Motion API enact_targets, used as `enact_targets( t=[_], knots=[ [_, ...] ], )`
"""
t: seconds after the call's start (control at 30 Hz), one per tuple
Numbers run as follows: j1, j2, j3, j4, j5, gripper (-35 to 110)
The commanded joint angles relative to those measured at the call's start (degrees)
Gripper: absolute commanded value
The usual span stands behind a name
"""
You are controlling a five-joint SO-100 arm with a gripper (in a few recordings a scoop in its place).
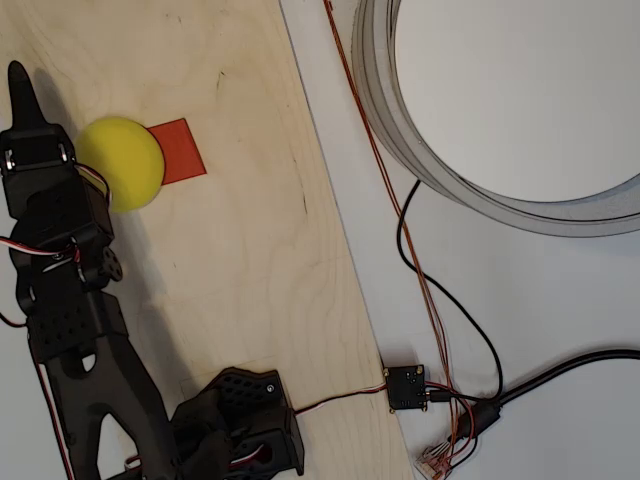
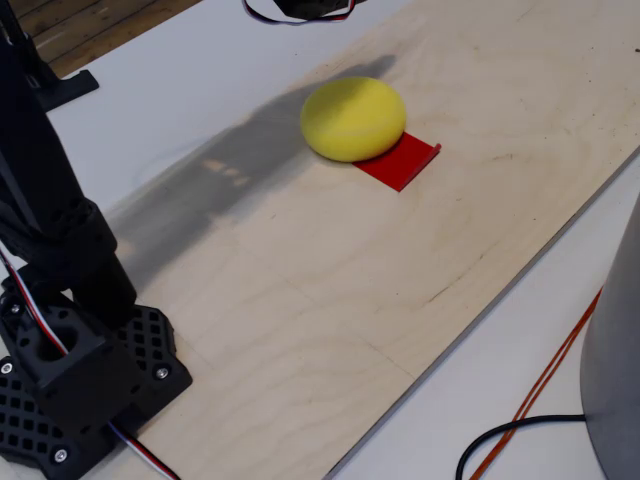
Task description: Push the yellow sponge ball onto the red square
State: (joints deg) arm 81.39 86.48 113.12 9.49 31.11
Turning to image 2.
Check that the red square plate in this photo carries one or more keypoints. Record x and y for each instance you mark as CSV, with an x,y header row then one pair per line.
x,y
400,165

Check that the light plywood board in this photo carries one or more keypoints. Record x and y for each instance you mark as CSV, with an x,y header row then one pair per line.
x,y
350,300

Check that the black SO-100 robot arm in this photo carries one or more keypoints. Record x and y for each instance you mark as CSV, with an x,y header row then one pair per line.
x,y
30,165

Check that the yellow round sponge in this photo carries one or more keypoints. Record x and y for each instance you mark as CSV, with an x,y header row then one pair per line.
x,y
352,117

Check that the grey round lamp shade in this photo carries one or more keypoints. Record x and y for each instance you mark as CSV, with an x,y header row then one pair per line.
x,y
615,350

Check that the black camera stand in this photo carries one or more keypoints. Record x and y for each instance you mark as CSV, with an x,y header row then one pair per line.
x,y
75,85

